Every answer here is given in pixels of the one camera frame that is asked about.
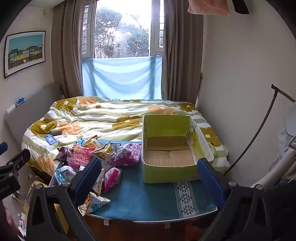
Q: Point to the dark cloth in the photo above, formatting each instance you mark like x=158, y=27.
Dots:
x=240, y=5

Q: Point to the floral striped duvet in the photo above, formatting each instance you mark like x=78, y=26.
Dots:
x=97, y=120

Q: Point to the pink hanging cloth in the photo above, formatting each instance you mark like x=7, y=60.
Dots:
x=208, y=7

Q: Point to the black small object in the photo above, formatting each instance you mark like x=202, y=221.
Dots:
x=57, y=134

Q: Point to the pile of snack packets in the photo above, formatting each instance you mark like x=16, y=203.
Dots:
x=81, y=155

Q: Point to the framed wall poster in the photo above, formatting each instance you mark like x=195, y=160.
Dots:
x=25, y=53

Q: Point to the black curved rod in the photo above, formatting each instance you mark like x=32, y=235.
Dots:
x=274, y=89

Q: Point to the pale blue clothing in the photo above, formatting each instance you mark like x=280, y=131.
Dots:
x=285, y=140

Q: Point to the light blue window cloth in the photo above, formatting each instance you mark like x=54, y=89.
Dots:
x=120, y=76

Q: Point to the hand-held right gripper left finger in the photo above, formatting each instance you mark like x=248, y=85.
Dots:
x=84, y=185

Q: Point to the green cardboard box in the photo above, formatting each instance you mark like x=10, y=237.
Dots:
x=166, y=172

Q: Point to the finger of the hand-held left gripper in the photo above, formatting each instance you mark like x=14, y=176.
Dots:
x=2, y=147
x=19, y=158

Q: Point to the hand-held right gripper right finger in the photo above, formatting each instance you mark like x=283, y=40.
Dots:
x=211, y=185

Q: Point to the brown curtain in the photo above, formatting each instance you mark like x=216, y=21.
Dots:
x=182, y=58
x=67, y=46

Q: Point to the teal patterned table mat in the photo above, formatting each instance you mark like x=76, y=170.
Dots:
x=143, y=197

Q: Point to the white small device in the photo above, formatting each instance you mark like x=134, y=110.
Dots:
x=11, y=109

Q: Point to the window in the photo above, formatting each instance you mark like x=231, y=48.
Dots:
x=122, y=30

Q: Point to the dark clothing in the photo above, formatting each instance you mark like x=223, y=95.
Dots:
x=284, y=208

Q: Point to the blue small device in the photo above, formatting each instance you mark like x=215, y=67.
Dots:
x=20, y=102

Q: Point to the grey padded headboard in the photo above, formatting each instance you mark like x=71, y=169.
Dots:
x=34, y=104

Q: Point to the white drying rack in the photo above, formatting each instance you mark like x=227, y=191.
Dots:
x=277, y=165

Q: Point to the blue phone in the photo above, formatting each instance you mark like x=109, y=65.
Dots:
x=50, y=139

